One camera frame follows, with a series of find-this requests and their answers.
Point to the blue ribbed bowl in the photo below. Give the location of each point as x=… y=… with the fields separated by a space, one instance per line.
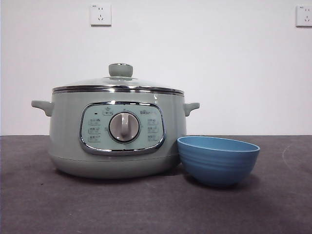
x=217 y=168

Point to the pale green electric steamer pot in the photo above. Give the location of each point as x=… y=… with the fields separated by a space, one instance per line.
x=68 y=136

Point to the glass lid with green knob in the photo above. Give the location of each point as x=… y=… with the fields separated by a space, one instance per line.
x=120 y=70

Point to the white wall socket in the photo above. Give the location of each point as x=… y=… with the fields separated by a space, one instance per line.
x=304 y=15
x=101 y=15

